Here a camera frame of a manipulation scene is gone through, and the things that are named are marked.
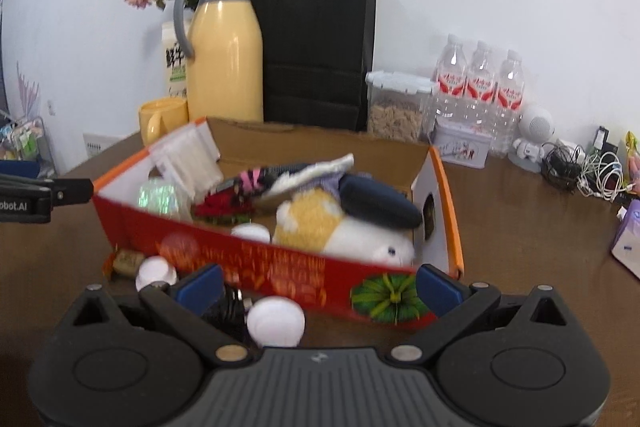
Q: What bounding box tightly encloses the white milk carton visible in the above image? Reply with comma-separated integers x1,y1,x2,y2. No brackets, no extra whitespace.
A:
161,21,193,100

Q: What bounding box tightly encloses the white fuzzy sock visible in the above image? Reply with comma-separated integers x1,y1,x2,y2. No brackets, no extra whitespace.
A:
260,153,356,195

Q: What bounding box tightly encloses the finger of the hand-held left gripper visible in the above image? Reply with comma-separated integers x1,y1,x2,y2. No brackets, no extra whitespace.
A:
0,173,94,208
0,160,42,178

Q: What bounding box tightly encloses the yellow mug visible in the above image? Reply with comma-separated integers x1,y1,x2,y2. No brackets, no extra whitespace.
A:
139,97,190,146

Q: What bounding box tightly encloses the white vent box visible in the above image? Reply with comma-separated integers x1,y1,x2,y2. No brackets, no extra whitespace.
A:
82,133,128,158

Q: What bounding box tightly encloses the purple knit cloth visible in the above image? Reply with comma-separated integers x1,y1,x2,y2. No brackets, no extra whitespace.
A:
310,174,346,190

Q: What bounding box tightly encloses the white plastic packet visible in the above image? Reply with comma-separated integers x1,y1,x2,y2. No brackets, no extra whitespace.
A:
149,122,224,198

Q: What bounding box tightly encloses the clear cereal container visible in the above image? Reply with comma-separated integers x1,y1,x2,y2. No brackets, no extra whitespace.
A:
365,71,435,142

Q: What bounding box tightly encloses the navy glasses case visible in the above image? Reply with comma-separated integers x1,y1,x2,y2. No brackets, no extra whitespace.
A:
337,173,423,230

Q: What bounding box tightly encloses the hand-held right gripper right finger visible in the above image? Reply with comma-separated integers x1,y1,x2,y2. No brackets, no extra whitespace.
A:
385,263,573,368

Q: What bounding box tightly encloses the white robot speaker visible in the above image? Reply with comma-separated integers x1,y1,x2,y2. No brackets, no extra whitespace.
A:
509,104,555,172

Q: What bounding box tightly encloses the yellow thermos jug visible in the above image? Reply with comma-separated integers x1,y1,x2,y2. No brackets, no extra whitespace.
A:
173,0,264,124

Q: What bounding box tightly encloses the iridescent shiny jar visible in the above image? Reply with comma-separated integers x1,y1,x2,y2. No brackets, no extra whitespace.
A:
137,179,193,223

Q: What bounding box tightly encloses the white printed tin box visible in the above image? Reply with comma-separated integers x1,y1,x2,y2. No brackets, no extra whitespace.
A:
429,117,493,170

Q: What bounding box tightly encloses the purple wall sticker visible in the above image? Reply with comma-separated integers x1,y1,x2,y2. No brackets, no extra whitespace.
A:
15,62,41,120

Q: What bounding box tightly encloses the red artificial flower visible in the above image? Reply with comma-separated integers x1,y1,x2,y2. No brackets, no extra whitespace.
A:
194,189,257,226

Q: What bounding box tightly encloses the white ball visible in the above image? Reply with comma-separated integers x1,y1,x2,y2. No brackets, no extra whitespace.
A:
202,284,307,349

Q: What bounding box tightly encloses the pink black striped sock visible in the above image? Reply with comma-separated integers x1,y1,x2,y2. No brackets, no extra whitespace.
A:
215,164,311,202

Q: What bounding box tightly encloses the clear water bottle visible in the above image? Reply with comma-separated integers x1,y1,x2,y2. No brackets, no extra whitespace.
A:
492,49,526,158
431,33,468,118
462,40,498,132

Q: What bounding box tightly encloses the yellow white plush toy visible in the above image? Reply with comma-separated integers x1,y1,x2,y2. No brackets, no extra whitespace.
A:
272,187,417,267

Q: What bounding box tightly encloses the black cable bundle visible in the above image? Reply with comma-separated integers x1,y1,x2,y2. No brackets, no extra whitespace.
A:
541,142,586,192

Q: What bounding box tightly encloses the black paper bag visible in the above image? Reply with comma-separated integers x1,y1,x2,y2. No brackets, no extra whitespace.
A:
247,0,378,132

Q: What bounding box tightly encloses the black charger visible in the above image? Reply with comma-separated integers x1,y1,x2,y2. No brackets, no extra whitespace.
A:
592,125,618,155

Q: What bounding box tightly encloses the colourful snack packet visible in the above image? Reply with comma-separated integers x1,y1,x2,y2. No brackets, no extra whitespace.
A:
622,131,640,198

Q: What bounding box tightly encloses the purple white tissue pack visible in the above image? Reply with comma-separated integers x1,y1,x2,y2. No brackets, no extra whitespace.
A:
609,198,640,280

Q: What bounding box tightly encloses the white cable bundle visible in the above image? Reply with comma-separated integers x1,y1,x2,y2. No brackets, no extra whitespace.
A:
575,149,631,202

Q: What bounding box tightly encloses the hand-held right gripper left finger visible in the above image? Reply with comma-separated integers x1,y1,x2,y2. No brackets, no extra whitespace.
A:
59,263,257,369

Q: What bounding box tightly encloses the red cardboard box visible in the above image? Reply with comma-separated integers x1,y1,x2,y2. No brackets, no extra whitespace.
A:
92,117,465,333

